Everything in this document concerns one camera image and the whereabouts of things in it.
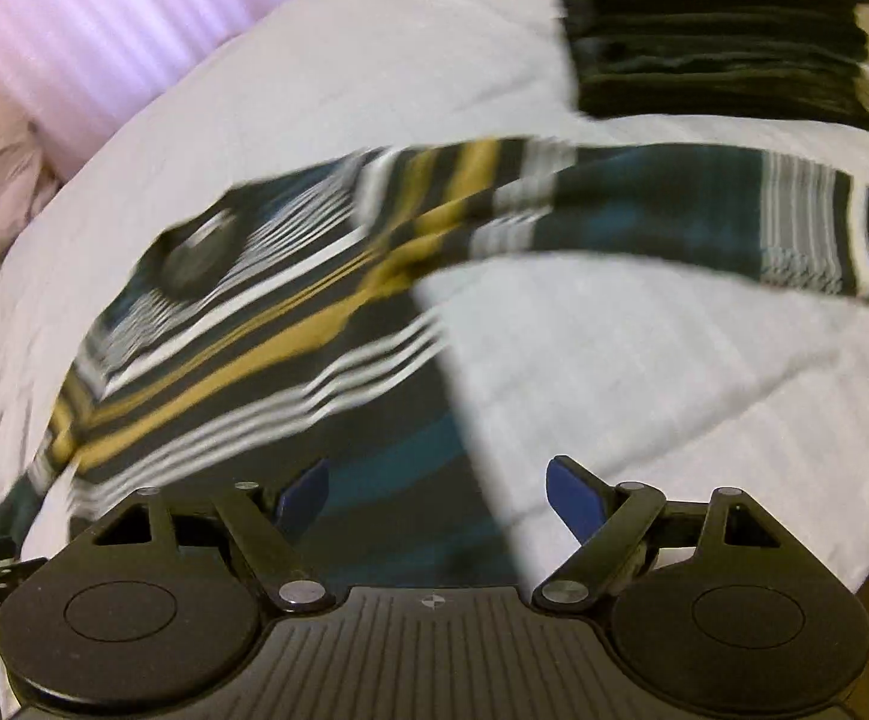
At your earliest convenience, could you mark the stack of dark folded clothes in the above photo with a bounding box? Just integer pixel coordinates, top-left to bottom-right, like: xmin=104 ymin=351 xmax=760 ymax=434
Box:
xmin=558 ymin=0 xmax=869 ymax=130

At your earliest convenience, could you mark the pale pink crumpled cloth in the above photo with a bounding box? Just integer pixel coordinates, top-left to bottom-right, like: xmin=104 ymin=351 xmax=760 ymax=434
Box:
xmin=0 ymin=124 xmax=67 ymax=269

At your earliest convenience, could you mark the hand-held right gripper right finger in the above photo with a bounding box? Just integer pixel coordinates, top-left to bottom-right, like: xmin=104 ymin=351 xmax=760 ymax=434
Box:
xmin=530 ymin=454 xmax=776 ymax=608

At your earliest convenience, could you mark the white bed blanket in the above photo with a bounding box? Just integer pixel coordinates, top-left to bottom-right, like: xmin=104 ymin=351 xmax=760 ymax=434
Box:
xmin=0 ymin=0 xmax=869 ymax=720

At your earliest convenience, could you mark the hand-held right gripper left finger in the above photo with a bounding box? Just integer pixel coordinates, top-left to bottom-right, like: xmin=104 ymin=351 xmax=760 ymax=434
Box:
xmin=93 ymin=460 xmax=330 ymax=612

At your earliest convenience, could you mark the black yellow striped sock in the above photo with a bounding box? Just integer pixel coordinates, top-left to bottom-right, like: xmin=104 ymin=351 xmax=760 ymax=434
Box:
xmin=0 ymin=136 xmax=869 ymax=593

